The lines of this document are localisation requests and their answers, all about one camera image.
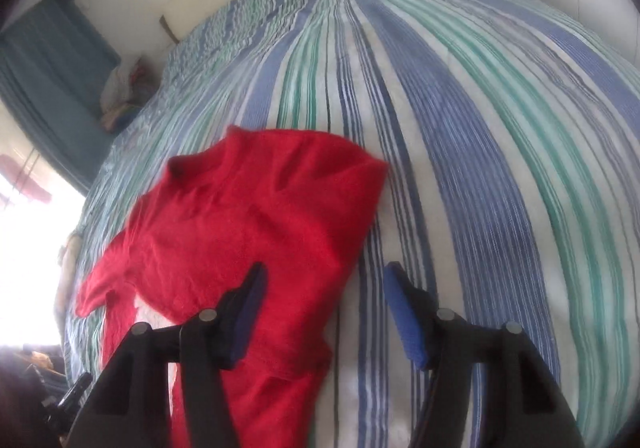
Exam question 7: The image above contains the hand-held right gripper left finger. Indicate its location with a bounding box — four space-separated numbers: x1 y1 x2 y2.
65 262 268 448

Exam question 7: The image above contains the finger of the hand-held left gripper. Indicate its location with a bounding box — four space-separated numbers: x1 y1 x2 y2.
54 372 94 413

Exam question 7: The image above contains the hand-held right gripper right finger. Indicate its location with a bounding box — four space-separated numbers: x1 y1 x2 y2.
384 262 586 448

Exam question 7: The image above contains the red t-shirt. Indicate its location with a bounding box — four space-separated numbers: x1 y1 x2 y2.
75 125 390 448

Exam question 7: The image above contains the pile of clothes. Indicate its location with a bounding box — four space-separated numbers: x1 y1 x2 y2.
99 56 153 133

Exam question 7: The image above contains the beige crumpled cloth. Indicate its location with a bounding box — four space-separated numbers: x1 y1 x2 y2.
54 231 83 324

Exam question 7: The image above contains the striped blue green bedspread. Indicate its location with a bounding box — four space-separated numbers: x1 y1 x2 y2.
57 0 640 448

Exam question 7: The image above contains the red hanging cloth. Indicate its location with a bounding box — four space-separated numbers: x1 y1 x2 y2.
0 153 53 205

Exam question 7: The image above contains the blue curtain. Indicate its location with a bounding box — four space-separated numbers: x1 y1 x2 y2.
0 0 123 194

